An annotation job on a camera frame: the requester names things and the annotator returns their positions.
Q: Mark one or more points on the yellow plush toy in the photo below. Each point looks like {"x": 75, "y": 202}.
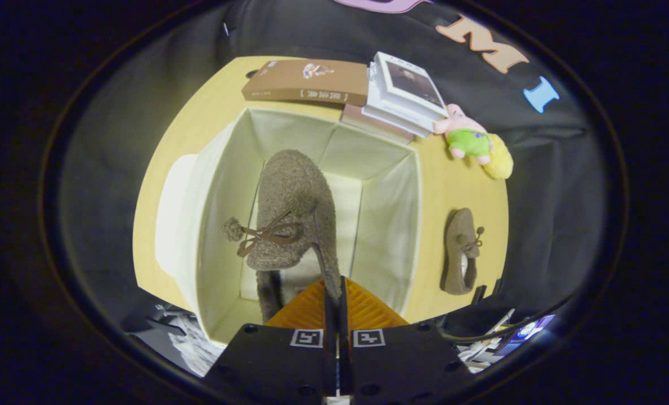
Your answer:
{"x": 502, "y": 160}

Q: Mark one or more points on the white portrait cover book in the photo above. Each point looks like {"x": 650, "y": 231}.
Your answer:
{"x": 407, "y": 84}

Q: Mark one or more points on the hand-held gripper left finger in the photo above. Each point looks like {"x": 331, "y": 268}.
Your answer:
{"x": 272, "y": 360}

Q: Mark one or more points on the blue lit screen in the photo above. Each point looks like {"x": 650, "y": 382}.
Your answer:
{"x": 528, "y": 332}

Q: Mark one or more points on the black table clamp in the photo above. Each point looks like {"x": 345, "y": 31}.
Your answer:
{"x": 477, "y": 293}
{"x": 497, "y": 286}

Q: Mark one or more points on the pile of printed papers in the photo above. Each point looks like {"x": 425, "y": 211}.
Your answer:
{"x": 480, "y": 353}

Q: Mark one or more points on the pink starfish plush toy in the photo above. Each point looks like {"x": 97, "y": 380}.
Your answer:
{"x": 469, "y": 140}

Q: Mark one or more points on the brown fuzzy shoe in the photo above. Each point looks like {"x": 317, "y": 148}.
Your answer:
{"x": 457, "y": 247}
{"x": 295, "y": 191}

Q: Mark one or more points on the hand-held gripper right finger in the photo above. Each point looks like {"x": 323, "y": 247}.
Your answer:
{"x": 407, "y": 360}

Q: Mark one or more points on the black backdrop cloth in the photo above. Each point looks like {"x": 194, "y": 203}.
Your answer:
{"x": 537, "y": 197}

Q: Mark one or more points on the brown book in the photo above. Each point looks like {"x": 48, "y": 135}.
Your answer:
{"x": 311, "y": 81}

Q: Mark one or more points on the pale pink book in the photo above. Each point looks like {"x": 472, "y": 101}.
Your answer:
{"x": 362, "y": 119}

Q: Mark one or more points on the grey fabric storage box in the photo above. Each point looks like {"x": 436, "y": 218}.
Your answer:
{"x": 385, "y": 225}

